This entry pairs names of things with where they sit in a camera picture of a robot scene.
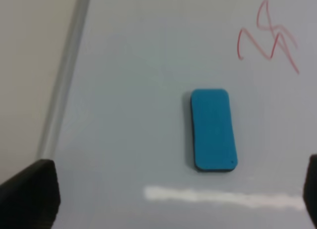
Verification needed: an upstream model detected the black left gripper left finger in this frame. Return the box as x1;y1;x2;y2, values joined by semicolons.
0;159;61;229

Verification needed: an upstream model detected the blue whiteboard eraser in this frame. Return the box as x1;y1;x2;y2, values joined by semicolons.
190;89;238;172

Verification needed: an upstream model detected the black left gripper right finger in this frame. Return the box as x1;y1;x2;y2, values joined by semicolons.
303;154;317;228

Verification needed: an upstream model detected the white whiteboard with aluminium frame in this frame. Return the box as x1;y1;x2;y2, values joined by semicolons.
41;0;317;229

